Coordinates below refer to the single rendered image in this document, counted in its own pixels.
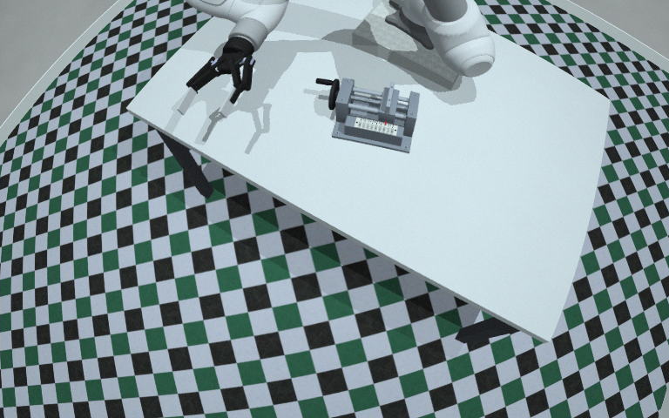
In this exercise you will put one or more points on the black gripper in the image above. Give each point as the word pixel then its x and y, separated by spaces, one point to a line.
pixel 234 52

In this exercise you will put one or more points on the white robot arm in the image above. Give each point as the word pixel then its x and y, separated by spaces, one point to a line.
pixel 455 27

